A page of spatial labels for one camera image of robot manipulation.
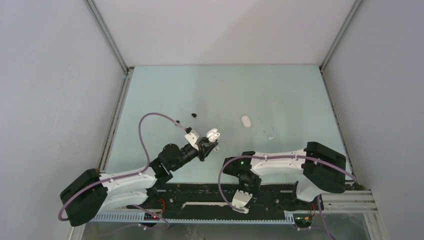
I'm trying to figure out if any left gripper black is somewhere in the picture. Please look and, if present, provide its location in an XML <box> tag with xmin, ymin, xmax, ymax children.
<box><xmin>170</xmin><ymin>136</ymin><xmax>217</xmax><ymax>172</ymax></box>

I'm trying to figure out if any white charging case with dot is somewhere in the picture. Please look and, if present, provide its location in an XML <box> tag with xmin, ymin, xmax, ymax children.
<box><xmin>206</xmin><ymin>128</ymin><xmax>221</xmax><ymax>143</ymax></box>

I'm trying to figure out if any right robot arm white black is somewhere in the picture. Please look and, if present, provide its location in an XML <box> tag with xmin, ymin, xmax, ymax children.
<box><xmin>220</xmin><ymin>141</ymin><xmax>349</xmax><ymax>209</ymax></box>

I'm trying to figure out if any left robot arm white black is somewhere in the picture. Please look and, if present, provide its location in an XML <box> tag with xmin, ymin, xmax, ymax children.
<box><xmin>58</xmin><ymin>132</ymin><xmax>220</xmax><ymax>227</ymax></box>

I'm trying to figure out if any white closed charging case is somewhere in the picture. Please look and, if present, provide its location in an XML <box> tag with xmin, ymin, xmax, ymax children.
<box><xmin>241</xmin><ymin>115</ymin><xmax>252</xmax><ymax>128</ymax></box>

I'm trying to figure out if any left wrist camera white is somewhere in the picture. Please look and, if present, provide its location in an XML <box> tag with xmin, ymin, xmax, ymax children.
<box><xmin>184</xmin><ymin>130</ymin><xmax>200</xmax><ymax>148</ymax></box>

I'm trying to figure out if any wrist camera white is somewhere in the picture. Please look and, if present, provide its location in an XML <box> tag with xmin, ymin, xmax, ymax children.
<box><xmin>184</xmin><ymin>130</ymin><xmax>200</xmax><ymax>148</ymax></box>
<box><xmin>231</xmin><ymin>190</ymin><xmax>253</xmax><ymax>214</ymax></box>

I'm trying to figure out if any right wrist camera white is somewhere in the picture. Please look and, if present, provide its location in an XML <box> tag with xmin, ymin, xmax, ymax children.
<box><xmin>231</xmin><ymin>190</ymin><xmax>253</xmax><ymax>214</ymax></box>

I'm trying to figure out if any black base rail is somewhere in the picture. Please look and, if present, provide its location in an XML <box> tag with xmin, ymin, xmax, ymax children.
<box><xmin>140</xmin><ymin>183</ymin><xmax>324</xmax><ymax>218</ymax></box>

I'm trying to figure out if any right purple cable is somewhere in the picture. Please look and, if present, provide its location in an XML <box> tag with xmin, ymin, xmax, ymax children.
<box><xmin>217</xmin><ymin>154</ymin><xmax>359</xmax><ymax>213</ymax></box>

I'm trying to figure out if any purple cable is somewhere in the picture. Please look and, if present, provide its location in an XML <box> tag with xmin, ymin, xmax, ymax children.
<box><xmin>217</xmin><ymin>154</ymin><xmax>359</xmax><ymax>213</ymax></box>
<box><xmin>57</xmin><ymin>112</ymin><xmax>191</xmax><ymax>222</ymax></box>

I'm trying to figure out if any white slotted cable duct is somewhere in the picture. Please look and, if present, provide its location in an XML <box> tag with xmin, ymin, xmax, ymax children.
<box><xmin>90</xmin><ymin>211</ymin><xmax>295</xmax><ymax>225</ymax></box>

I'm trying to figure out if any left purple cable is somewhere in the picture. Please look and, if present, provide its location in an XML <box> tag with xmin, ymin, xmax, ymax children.
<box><xmin>57</xmin><ymin>112</ymin><xmax>191</xmax><ymax>222</ymax></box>

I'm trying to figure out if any left aluminium frame post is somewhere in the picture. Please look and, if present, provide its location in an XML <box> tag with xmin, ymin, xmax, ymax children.
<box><xmin>84</xmin><ymin>0</ymin><xmax>130</xmax><ymax>75</ymax></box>

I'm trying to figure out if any aluminium frame post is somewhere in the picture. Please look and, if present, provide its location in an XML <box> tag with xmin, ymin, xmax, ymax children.
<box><xmin>319</xmin><ymin>0</ymin><xmax>365</xmax><ymax>73</ymax></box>
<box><xmin>84</xmin><ymin>0</ymin><xmax>130</xmax><ymax>75</ymax></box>

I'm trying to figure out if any right aluminium frame post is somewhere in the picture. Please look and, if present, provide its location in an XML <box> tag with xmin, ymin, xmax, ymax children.
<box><xmin>319</xmin><ymin>0</ymin><xmax>365</xmax><ymax>73</ymax></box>

